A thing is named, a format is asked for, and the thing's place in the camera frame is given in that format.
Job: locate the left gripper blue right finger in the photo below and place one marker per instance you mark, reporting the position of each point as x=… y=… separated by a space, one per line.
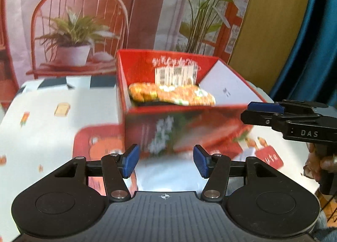
x=221 y=172

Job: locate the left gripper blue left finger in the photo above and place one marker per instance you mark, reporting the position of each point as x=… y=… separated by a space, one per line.
x=114 y=168

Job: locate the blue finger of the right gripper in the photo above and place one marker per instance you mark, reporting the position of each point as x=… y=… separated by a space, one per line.
x=263 y=118
x=266 y=107

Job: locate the orange floral oven mitt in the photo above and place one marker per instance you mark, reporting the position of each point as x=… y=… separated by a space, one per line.
x=186 y=95

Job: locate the red strawberry cardboard box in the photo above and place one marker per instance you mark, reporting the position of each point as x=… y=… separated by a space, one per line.
x=165 y=129

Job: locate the printed living room backdrop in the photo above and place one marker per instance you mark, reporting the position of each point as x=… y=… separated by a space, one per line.
x=54 y=38

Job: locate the right human hand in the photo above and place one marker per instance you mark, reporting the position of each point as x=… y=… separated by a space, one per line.
x=315 y=165

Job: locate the patterned white tablecloth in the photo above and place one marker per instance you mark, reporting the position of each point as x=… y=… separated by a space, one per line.
x=34 y=142

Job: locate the wooden wall panel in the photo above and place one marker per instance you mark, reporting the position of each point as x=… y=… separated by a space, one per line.
x=267 y=35

